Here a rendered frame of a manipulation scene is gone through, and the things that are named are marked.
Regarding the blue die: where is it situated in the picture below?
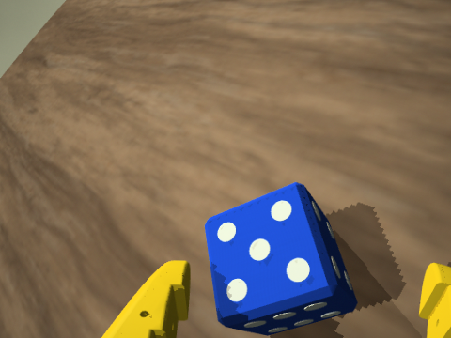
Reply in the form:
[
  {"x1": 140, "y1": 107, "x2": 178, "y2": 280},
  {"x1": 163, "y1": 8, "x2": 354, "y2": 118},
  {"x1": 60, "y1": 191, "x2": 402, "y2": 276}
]
[{"x1": 205, "y1": 182, "x2": 358, "y2": 336}]

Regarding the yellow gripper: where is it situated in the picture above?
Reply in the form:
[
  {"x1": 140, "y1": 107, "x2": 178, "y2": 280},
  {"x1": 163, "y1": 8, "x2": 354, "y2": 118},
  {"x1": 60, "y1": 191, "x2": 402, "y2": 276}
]
[{"x1": 102, "y1": 261, "x2": 451, "y2": 338}]

